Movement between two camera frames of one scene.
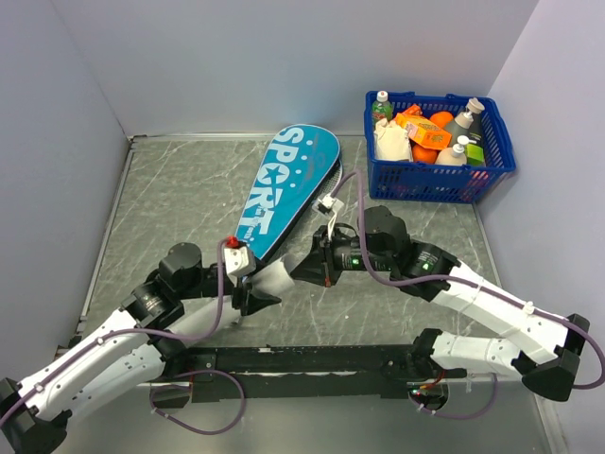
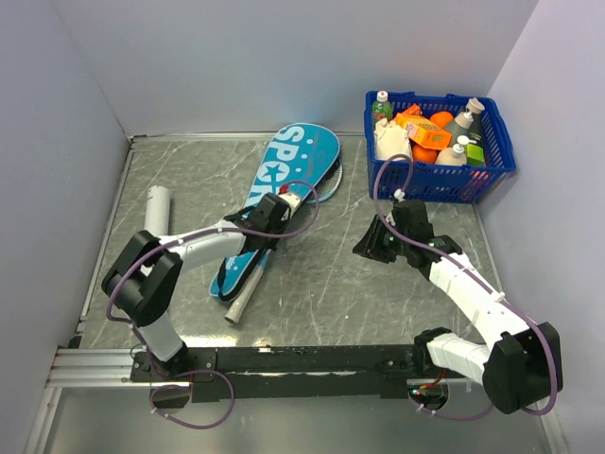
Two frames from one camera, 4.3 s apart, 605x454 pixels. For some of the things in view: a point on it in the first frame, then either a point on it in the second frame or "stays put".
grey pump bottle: x=468 y=124 stays put
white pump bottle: x=454 y=155 stays put
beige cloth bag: x=391 y=142 stays put
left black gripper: x=249 y=302 -> x=281 y=225
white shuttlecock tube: x=268 y=278 -> x=156 y=213
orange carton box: x=421 y=130 stays put
